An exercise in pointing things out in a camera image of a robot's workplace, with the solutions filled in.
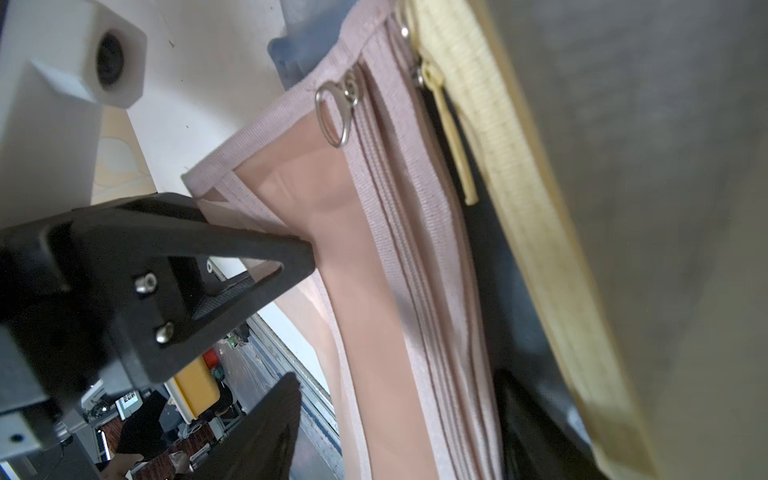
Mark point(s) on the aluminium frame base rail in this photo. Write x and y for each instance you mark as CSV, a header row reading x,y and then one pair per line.
x,y
254,357

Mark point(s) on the yellow trimmed mesh pouch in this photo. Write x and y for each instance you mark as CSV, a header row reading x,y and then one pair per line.
x,y
619,151

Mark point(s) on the pink mesh pencil pouch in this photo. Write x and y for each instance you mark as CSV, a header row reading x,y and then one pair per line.
x,y
347,160

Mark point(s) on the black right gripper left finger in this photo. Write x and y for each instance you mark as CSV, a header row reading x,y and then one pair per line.
x,y
129,292

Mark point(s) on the grey blue mesh pouch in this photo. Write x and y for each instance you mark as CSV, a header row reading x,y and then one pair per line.
x,y
312,27

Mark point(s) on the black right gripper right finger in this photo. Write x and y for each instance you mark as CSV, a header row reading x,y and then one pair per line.
x,y
263,444

